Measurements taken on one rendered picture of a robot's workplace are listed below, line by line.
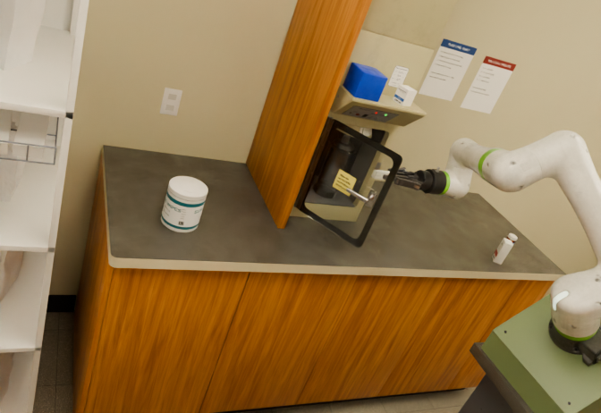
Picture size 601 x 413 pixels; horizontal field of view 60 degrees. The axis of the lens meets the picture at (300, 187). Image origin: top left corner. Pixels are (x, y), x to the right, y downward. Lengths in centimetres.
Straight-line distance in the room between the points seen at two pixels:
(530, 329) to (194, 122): 149
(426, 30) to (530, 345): 110
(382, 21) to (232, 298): 109
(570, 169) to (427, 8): 71
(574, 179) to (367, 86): 69
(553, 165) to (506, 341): 58
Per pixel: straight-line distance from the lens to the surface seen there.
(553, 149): 167
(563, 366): 182
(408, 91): 189
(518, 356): 183
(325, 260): 191
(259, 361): 220
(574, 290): 165
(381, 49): 188
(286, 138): 198
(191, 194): 172
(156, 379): 213
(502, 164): 163
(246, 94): 224
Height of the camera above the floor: 198
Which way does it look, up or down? 27 degrees down
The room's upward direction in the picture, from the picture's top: 21 degrees clockwise
